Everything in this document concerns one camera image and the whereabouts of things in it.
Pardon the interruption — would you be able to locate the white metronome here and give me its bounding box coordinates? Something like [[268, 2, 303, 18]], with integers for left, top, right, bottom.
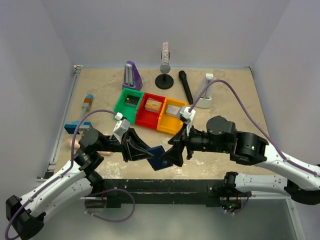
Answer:
[[194, 73, 214, 109]]

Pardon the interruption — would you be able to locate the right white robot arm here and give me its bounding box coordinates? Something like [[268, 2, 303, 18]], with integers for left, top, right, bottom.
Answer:
[[161, 115, 320, 205]]

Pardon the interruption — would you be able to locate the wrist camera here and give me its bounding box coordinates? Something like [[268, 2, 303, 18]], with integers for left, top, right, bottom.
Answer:
[[112, 112, 131, 143], [176, 106, 196, 136]]

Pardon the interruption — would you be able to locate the yellow plastic bin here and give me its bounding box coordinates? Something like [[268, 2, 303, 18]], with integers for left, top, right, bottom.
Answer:
[[157, 97, 187, 135]]

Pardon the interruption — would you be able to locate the black card stack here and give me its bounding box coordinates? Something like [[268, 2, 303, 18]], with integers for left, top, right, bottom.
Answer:
[[124, 94, 140, 108]]

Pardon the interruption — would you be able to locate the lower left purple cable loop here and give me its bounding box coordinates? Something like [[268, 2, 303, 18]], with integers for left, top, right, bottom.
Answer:
[[84, 188, 135, 223]]

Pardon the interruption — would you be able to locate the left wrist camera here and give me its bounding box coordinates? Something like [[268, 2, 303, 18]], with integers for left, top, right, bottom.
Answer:
[[112, 112, 131, 143]]

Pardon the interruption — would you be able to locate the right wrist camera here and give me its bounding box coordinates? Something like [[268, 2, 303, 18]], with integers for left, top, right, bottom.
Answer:
[[176, 106, 196, 136]]

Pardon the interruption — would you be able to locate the black handheld microphone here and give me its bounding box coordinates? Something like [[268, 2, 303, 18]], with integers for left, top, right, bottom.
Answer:
[[178, 70, 194, 105]]

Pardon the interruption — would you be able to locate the red plastic bin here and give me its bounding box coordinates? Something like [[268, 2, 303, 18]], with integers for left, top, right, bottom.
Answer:
[[135, 92, 166, 130]]

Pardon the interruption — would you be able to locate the white card stack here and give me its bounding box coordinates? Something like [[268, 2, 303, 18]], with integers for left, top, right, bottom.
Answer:
[[165, 104, 181, 118]]

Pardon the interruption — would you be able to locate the orange card stack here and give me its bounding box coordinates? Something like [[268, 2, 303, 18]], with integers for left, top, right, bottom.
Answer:
[[144, 98, 162, 113]]

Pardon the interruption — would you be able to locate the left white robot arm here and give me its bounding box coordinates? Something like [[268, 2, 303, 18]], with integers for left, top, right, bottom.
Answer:
[[5, 128, 154, 240]]

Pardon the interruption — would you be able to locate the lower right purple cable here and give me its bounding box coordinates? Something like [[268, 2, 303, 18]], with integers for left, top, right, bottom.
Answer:
[[223, 188, 253, 216]]

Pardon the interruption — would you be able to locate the black round microphone stand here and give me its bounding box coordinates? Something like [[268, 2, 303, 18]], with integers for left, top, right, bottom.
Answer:
[[155, 74, 174, 90]]

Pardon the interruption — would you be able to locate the purple metronome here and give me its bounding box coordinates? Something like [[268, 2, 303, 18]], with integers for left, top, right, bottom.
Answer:
[[122, 60, 143, 91]]

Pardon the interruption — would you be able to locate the glitter microphone on stand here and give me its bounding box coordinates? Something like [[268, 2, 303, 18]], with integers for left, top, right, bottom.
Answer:
[[159, 41, 171, 74]]

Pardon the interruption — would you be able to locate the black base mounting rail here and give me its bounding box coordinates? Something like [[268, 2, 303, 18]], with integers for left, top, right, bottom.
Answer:
[[91, 179, 252, 208]]

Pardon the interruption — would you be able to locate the navy blue card holder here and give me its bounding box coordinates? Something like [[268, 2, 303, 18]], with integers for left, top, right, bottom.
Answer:
[[146, 145, 173, 171]]

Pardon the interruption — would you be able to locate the green plastic bin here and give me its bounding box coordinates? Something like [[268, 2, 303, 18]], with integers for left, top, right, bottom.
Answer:
[[114, 88, 144, 124]]

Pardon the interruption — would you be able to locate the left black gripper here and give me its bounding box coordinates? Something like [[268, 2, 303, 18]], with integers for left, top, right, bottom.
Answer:
[[96, 126, 156, 163]]

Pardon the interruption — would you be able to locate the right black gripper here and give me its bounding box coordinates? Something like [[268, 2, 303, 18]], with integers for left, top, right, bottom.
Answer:
[[160, 120, 229, 166]]

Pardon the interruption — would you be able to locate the blue toy block hammer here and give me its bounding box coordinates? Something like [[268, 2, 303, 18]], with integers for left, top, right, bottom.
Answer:
[[64, 94, 94, 135]]

